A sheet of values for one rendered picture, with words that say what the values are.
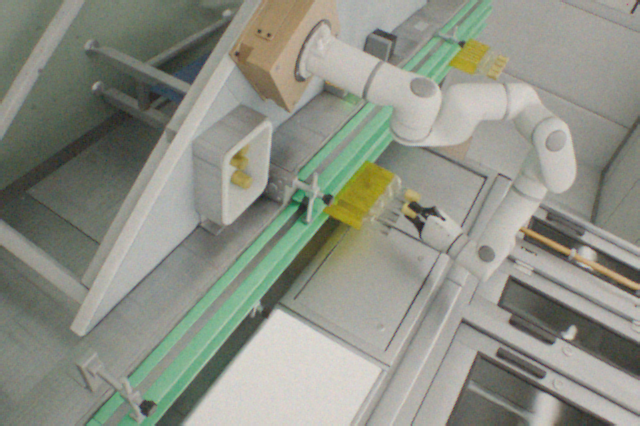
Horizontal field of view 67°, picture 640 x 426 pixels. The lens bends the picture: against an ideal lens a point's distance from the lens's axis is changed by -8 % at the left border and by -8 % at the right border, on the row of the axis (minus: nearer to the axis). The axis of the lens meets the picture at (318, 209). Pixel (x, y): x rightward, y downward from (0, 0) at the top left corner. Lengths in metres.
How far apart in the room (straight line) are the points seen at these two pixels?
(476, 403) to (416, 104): 0.79
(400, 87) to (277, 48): 0.27
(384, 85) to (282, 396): 0.75
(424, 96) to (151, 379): 0.81
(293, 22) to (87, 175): 0.96
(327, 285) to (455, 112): 0.60
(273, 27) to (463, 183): 1.07
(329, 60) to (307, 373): 0.74
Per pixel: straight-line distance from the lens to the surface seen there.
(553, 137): 1.20
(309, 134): 1.44
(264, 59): 1.07
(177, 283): 1.21
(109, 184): 1.75
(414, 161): 1.95
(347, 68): 1.15
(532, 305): 1.70
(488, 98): 1.18
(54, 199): 1.75
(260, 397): 1.27
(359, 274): 1.50
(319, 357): 1.33
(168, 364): 1.14
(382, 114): 1.61
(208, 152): 1.11
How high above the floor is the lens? 1.33
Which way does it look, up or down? 15 degrees down
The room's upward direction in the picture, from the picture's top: 118 degrees clockwise
